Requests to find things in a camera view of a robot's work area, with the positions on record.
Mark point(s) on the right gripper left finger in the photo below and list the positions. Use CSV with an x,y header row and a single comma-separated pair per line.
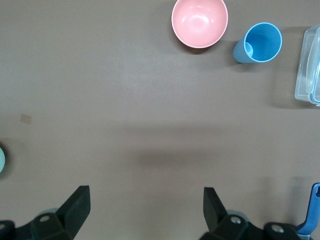
x,y
75,210

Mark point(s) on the clear lid with blue seal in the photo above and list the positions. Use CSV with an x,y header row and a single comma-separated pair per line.
x,y
315,62

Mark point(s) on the brown tape patch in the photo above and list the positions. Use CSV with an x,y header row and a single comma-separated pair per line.
x,y
26,119

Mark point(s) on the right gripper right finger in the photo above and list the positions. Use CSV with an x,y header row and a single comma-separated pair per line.
x,y
212,212

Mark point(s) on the pink bowl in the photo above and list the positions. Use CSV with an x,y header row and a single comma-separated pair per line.
x,y
200,21

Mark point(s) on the pale green bowl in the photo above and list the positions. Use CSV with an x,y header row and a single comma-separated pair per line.
x,y
1,160

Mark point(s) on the clear plastic food container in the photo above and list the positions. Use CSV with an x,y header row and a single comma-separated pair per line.
x,y
302,72

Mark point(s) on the blue plastic cup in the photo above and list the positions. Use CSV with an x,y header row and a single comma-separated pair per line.
x,y
263,42

